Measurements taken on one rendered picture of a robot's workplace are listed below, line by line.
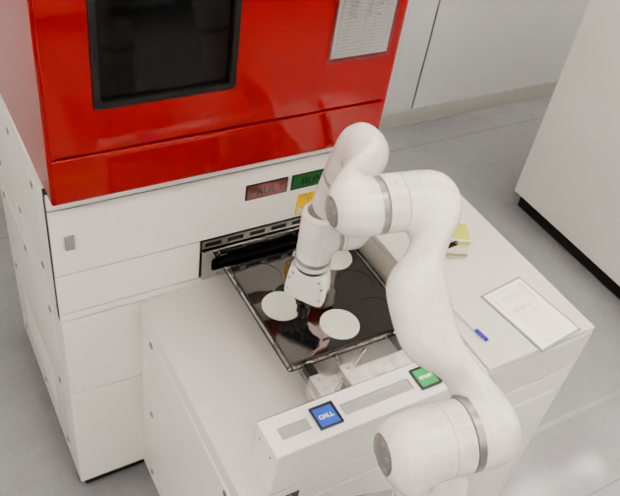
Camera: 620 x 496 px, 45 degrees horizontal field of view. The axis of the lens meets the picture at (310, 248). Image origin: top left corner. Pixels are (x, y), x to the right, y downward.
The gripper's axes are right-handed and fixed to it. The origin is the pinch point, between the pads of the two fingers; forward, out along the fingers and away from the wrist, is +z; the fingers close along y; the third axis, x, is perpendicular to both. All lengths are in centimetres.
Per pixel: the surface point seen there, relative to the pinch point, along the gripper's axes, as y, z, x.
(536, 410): 63, 27, 25
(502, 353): 47.6, -4.4, 8.1
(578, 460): 92, 92, 70
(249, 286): -15.7, 2.1, 1.6
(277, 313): -5.6, 2.0, -2.9
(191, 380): -15.8, 10.0, -25.7
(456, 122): -13, 92, 265
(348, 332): 12.2, 2.1, 0.9
